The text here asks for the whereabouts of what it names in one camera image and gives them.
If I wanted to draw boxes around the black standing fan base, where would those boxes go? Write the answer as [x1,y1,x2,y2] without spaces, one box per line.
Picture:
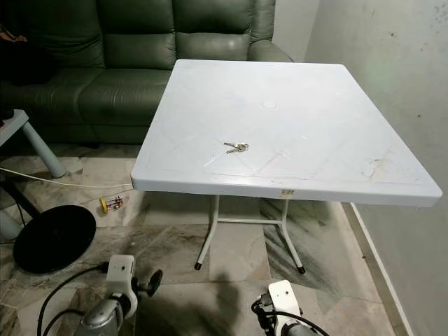
[0,175,97,274]

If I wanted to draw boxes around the silver keys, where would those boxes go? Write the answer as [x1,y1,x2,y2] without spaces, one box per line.
[224,142,250,154]

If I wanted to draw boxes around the white floor cable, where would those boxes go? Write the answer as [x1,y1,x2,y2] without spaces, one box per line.
[0,167,134,190]

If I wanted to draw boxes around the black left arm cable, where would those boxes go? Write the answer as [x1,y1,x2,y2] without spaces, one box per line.
[37,262,110,336]

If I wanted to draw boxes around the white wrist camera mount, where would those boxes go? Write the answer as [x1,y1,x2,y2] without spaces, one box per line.
[106,254,138,316]
[267,280,301,320]

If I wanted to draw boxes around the dark green leather sofa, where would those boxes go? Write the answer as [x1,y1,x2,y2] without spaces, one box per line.
[0,0,293,146]

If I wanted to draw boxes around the white plastic folding table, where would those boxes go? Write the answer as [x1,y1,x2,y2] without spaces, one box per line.
[131,59,443,274]

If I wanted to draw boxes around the small yellow wheeled toy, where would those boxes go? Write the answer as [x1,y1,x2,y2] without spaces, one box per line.
[99,196,125,213]

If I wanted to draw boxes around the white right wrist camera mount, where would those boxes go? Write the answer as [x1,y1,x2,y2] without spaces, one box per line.
[267,280,301,320]

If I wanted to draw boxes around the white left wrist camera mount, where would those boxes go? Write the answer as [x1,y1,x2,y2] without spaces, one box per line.
[106,254,138,316]

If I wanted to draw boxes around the black bag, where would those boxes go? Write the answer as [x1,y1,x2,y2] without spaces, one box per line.
[0,27,60,86]

